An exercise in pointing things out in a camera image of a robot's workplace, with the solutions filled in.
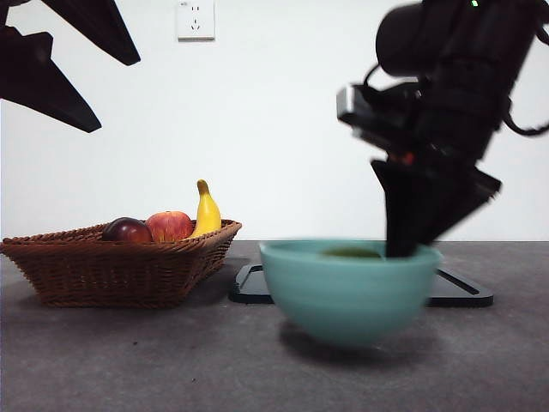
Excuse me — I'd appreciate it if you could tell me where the dark purple plum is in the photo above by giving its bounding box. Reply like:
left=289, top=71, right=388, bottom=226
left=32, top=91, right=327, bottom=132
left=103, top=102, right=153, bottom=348
left=101, top=217, right=154, bottom=244

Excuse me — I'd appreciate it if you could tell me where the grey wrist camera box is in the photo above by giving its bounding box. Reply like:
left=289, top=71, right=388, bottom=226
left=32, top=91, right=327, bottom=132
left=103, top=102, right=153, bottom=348
left=336, top=83, right=424, bottom=142

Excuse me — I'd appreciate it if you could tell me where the green avocado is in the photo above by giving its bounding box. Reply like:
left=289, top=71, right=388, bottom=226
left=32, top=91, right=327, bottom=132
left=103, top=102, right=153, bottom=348
left=321, top=246, right=383, bottom=260

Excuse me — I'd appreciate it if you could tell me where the black rectangular tray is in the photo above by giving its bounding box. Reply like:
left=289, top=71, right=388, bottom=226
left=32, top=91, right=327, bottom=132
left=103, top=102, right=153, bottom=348
left=228, top=264, right=494, bottom=308

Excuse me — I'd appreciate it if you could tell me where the brown wicker basket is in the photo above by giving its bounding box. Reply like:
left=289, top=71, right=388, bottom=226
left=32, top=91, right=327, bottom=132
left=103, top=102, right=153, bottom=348
left=0, top=218, right=243, bottom=310

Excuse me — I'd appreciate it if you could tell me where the teal ceramic bowl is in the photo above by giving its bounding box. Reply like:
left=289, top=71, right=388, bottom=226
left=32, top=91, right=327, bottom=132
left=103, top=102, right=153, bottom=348
left=258, top=238, right=443, bottom=348

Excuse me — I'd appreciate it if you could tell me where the red apple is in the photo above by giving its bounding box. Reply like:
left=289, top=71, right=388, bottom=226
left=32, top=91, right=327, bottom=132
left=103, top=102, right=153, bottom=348
left=145, top=209, right=194, bottom=244

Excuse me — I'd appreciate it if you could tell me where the black cable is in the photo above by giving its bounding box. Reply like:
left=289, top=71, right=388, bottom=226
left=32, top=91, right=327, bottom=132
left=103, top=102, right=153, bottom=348
left=362, top=63, right=389, bottom=106
left=499, top=96, right=549, bottom=137

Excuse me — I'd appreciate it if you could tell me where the yellow banana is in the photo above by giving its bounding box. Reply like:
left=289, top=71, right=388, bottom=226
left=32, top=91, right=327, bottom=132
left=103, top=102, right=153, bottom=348
left=188, top=179, right=223, bottom=239

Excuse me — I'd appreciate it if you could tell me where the white wall power socket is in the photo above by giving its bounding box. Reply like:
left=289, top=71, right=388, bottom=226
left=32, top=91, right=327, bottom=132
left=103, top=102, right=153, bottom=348
left=176, top=0, right=216, bottom=43

